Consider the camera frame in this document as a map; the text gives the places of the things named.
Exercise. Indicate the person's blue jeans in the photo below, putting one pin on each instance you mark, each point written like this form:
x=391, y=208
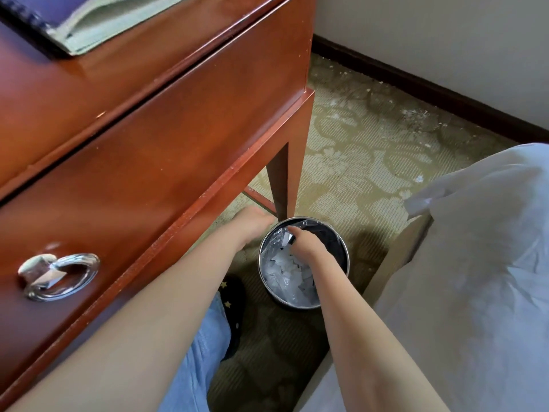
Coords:
x=201, y=360

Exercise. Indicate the person's left hand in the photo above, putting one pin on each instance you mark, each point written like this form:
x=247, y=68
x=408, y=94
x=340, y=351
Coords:
x=253, y=223

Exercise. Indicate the brown wooden desk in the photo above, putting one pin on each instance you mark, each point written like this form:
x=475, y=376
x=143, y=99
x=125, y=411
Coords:
x=128, y=124

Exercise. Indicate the person's right forearm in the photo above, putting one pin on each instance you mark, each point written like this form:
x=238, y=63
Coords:
x=373, y=343

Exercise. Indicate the purple spiral notebook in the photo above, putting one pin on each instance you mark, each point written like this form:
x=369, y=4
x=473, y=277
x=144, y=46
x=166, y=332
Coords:
x=86, y=19

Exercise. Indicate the small round trash bin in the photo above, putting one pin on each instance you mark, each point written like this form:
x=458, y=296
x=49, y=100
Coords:
x=339, y=244

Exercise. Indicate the person's right hand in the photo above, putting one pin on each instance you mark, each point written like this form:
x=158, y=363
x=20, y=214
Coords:
x=306, y=246

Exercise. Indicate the clear plastic bin liner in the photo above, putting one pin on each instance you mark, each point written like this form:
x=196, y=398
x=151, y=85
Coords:
x=274, y=283

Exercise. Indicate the person's left forearm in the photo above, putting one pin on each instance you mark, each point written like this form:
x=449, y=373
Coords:
x=128, y=330

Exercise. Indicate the white bed sheet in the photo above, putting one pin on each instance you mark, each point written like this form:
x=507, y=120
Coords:
x=472, y=287

